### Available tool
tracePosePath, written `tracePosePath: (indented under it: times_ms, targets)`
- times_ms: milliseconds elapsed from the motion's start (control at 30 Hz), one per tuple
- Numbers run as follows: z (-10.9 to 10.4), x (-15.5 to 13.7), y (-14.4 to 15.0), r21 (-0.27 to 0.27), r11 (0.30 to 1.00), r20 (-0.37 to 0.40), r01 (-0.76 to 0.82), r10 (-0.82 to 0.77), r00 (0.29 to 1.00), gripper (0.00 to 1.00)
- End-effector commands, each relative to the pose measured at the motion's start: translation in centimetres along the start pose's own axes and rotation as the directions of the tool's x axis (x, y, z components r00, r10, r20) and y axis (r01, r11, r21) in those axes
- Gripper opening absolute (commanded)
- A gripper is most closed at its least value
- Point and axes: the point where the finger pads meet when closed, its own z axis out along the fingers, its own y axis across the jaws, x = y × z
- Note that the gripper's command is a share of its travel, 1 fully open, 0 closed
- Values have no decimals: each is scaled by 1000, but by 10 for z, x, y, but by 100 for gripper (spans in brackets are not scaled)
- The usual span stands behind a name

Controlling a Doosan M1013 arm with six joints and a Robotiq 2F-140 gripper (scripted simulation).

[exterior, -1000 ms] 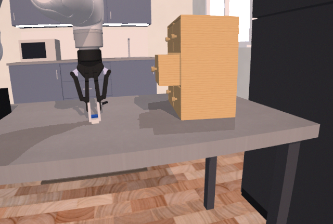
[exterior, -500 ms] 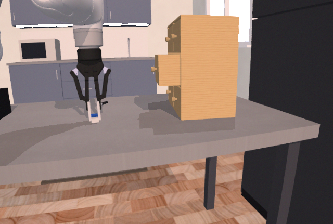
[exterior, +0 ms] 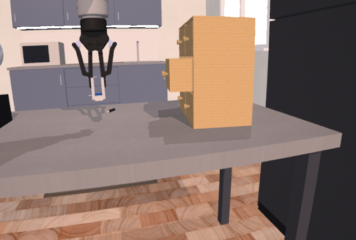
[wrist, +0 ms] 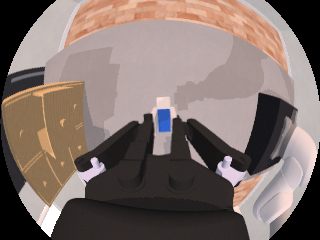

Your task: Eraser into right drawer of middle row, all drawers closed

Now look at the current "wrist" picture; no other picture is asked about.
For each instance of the wooden drawer with knob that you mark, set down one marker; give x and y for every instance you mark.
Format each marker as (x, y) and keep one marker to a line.
(58, 113)
(42, 179)
(19, 118)
(73, 149)
(62, 166)
(78, 89)

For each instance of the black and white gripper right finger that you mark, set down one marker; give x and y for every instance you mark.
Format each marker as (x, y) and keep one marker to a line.
(216, 154)

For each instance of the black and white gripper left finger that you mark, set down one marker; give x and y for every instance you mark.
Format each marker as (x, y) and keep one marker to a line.
(109, 153)

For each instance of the small wooden chest of drawers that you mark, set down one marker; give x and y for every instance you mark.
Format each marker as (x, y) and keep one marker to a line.
(18, 95)

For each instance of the white eraser with blue sleeve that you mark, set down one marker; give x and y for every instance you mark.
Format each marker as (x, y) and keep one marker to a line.
(163, 107)

